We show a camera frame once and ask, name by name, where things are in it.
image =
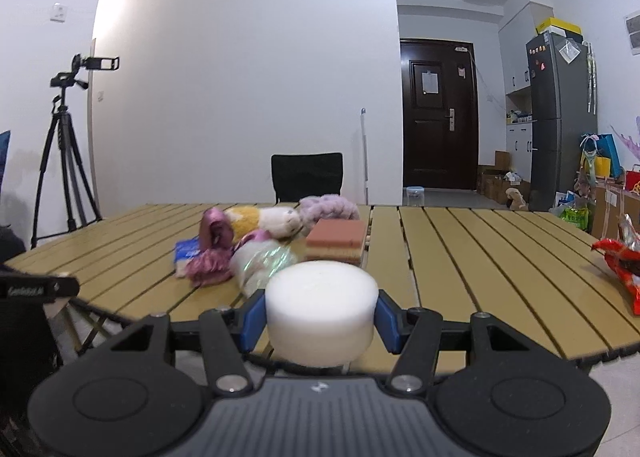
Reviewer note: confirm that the grey refrigerator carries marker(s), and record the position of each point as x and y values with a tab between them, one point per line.
560	137

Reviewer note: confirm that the purple coral decoration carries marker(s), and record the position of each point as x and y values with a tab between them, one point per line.
627	142

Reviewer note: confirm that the plush sheep toy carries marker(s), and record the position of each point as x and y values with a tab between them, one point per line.
330	209

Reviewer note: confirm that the black camera tripod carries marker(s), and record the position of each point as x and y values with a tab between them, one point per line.
62	137

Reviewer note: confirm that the dark brown door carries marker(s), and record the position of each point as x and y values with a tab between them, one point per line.
435	137

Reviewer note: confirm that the yellow box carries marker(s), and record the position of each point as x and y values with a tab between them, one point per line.
560	28

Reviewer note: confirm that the shiny purple ribbon bag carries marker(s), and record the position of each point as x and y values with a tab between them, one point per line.
212	264

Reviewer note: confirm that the black video camera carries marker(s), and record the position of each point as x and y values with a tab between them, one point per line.
100	63

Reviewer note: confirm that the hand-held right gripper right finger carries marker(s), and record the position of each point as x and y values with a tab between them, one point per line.
387	324

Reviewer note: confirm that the black suitcase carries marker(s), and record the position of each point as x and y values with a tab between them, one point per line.
25	362

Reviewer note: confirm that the large brown cardboard box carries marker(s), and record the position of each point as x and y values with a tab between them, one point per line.
607	212

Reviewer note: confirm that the blue gift bag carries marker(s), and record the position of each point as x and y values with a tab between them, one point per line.
607	157

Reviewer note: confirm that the stack of cardboard boxes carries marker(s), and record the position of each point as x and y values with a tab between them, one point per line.
495	177

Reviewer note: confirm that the red snack wrapper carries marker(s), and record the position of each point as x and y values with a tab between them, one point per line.
625	267

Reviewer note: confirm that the blue tissue pack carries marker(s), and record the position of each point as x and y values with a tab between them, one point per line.
186	257

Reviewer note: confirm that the tan folding table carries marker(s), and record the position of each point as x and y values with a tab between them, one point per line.
475	262

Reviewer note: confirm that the yellow and white plush toy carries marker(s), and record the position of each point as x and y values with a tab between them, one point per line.
265	222

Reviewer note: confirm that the clear plastic water container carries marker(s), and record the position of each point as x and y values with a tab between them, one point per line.
414	195

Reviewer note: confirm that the green snack bag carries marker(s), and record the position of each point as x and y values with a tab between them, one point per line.
575	219

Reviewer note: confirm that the black folding chair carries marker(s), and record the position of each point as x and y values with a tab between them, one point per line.
307	177

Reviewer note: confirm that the white kitchen cabinet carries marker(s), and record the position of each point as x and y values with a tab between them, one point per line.
517	67

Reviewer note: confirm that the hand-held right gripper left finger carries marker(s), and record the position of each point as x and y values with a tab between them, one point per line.
252	322

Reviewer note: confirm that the white mop pole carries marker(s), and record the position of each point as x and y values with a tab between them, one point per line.
364	157

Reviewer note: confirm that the white wall panel box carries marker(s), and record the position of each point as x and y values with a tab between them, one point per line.
634	32

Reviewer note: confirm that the white foam cylinder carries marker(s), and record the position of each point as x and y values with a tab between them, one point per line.
320	312

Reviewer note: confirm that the white wall thermostat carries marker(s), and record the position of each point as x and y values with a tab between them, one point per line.
60	12

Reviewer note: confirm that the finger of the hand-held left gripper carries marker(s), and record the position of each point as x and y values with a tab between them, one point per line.
35	289

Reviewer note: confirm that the tan toy figure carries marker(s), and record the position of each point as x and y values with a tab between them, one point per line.
516	198

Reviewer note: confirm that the pink and orange sponge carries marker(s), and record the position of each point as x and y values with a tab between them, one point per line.
335	237

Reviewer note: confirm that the iridescent plastic bag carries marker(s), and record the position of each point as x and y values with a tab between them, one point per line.
262	264

